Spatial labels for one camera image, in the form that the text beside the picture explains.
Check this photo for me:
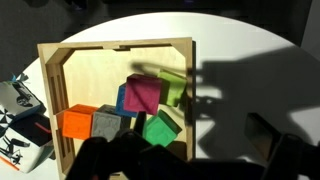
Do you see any blue foam block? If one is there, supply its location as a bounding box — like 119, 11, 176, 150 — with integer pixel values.
114, 83, 139, 119

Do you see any wooden tray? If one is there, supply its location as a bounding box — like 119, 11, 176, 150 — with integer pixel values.
37, 37, 195, 180

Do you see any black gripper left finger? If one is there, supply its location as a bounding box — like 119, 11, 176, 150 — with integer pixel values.
134, 110, 148, 135

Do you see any white fabric cube black print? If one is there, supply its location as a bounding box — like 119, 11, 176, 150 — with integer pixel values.
0, 79, 47, 134

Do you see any gray foam block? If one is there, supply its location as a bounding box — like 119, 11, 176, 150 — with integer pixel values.
90, 104, 131, 143

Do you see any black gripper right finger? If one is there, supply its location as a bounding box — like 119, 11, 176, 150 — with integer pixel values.
244, 112, 284, 162

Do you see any orange foam block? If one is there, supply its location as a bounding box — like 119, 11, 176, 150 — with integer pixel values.
61, 103, 100, 141

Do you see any lime green foam block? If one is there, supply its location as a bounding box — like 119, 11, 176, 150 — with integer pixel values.
156, 68, 188, 108

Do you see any purple foam block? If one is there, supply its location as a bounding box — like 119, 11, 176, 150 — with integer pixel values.
123, 73, 164, 116

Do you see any black and white fabric cube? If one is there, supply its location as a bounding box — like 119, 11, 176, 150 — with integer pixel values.
0, 113, 54, 175

